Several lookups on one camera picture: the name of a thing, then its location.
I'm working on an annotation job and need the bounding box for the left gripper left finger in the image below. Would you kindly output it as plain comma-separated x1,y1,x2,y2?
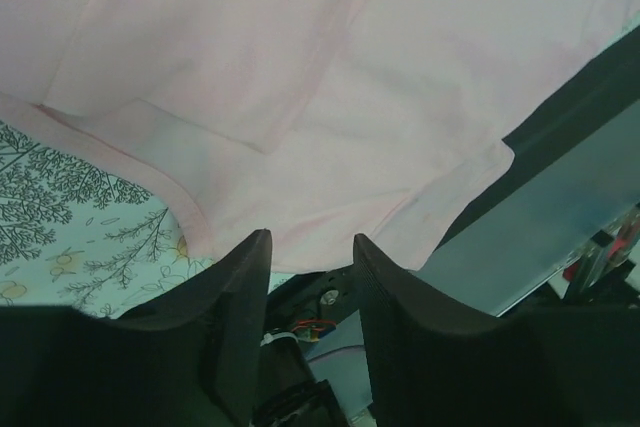
119,230,272,417

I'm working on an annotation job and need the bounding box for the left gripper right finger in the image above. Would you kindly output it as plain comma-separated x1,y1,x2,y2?
353,234,498,406

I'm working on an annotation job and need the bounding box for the pink t shirt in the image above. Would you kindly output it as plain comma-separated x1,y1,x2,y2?
1,0,639,273

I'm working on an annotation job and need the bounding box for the floral table mat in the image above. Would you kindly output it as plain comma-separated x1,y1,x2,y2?
0,117,286,318

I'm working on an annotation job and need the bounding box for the aluminium frame rail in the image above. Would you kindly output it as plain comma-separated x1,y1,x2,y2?
304,96,640,427

